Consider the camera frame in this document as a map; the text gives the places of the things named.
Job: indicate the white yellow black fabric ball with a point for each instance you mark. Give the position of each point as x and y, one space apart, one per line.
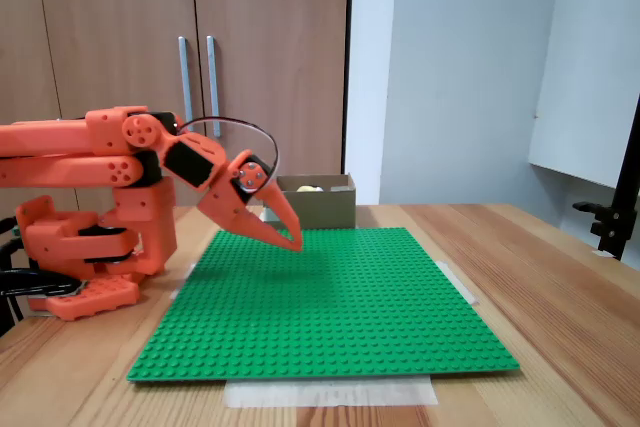
310 188

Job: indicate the brown cardboard box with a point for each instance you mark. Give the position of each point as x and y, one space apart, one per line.
330 212

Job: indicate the narrow masking tape strip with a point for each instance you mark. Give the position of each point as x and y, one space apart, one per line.
460 284
182 282

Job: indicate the green studded baseplate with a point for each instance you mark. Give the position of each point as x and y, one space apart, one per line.
350 307

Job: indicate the wide masking tape strip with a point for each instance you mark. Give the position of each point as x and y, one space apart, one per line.
325 394

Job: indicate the wooden cabinet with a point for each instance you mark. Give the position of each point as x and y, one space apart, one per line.
115 22

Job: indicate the black table clamp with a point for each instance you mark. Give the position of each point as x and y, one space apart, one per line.
35 284

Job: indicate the white wall panel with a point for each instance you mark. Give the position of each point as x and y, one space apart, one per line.
585 97

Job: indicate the black camera stand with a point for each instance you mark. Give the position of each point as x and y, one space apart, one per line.
612 227

